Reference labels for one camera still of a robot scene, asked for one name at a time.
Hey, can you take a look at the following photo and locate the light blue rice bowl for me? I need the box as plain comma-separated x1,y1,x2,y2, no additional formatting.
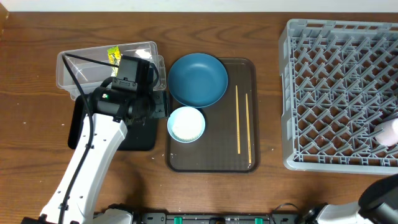
167,106,206,143

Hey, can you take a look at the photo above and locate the white napkin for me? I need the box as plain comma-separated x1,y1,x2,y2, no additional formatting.
133,49,159,91

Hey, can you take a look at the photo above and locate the blue plate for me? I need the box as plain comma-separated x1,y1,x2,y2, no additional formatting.
168,53,228,108

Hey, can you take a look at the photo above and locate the green snack wrapper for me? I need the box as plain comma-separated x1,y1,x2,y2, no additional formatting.
107,45,122,77

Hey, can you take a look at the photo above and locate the white cup pink inside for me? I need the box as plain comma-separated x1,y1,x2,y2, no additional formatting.
374,118,398,146

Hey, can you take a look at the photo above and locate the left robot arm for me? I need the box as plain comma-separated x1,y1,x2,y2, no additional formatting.
22,68,159,223

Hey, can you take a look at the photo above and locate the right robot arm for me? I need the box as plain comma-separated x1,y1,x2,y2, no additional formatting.
299,174,397,224

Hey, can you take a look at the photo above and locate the black waste tray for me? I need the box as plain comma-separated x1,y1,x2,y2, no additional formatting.
68,96,158,151

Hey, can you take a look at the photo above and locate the grey dishwasher rack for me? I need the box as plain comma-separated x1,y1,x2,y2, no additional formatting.
279,19,397,175

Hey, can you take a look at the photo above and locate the clear plastic bin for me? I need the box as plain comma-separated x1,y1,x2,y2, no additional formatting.
56,41,167,100

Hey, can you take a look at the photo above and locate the right wooden chopstick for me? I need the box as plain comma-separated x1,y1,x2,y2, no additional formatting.
245,93,252,166

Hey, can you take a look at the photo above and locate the wooden chopstick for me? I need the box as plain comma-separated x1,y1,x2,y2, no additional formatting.
235,85,241,154
245,93,252,166

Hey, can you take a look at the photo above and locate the left wooden chopstick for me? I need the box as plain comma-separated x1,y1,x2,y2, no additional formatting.
235,85,241,154

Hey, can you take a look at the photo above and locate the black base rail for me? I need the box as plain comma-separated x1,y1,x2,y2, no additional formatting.
93,203,308,224

